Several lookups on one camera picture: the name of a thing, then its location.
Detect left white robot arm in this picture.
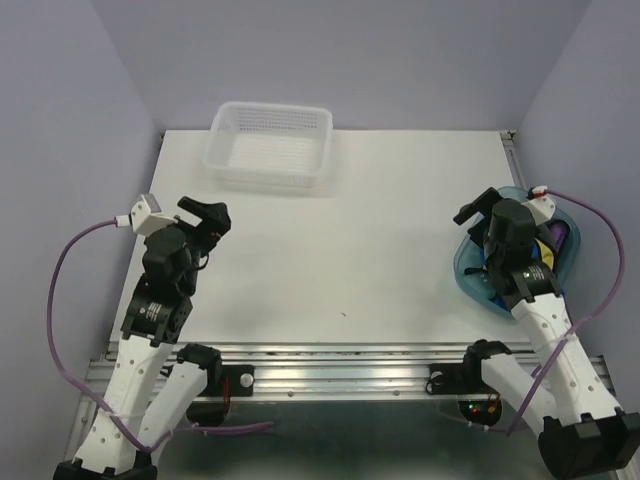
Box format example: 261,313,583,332
51,194,232,479

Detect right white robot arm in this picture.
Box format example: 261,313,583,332
454,187,639,479

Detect purple towel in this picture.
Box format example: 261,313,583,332
547,219,571,253

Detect translucent blue plastic bin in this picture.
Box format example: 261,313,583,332
453,187,581,318

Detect white perforated plastic basket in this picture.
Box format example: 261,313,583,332
202,101,333,188

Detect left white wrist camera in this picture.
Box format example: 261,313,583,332
130,193,177,237

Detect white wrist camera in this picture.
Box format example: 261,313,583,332
521,185,556,226
130,193,177,237

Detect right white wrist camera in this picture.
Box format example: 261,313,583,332
521,185,556,226

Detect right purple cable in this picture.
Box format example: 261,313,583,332
467,188,626,437

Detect purple cable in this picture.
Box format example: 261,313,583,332
53,217,274,454
467,188,626,437

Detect aluminium mounting rail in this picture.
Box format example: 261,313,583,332
82,342,616,401

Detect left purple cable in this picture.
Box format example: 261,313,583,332
53,217,274,454

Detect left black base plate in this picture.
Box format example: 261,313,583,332
186,364,255,427

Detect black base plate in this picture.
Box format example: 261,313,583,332
186,364,255,427
425,363,503,428

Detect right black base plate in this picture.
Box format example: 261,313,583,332
425,363,503,428

